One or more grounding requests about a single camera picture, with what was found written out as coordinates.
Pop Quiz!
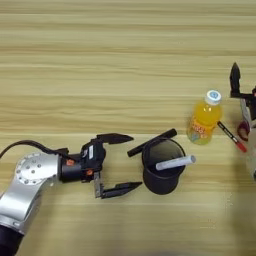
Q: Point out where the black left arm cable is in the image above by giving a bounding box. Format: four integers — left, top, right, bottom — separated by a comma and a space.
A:
0, 139, 70, 160

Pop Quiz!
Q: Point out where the red marker pen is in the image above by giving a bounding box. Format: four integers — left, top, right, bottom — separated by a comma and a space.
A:
217, 120, 248, 153

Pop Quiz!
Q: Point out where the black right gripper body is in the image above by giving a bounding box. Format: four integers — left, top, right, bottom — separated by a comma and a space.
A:
251, 85, 256, 121

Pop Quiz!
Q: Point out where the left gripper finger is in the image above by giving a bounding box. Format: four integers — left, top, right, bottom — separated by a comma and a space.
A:
93, 171, 143, 200
96, 132, 135, 145

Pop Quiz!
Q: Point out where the grey marker pen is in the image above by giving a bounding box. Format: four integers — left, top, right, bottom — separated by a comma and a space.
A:
155, 154, 197, 172

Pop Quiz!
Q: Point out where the left gripper labelled black box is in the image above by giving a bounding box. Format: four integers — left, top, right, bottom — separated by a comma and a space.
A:
80, 141, 108, 169

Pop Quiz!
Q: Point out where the black pen cup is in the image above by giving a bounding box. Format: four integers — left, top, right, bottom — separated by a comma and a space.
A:
141, 137, 187, 196

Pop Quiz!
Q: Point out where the orange juice bottle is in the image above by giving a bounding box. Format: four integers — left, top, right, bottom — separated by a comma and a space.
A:
186, 89, 223, 146

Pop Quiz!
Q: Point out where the black marker pen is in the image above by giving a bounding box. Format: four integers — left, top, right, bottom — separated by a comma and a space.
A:
127, 128, 178, 158

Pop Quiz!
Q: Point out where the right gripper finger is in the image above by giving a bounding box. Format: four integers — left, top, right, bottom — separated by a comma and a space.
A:
229, 61, 256, 100

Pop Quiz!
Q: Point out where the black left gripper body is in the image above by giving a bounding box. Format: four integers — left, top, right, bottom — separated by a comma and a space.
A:
59, 153, 101, 184

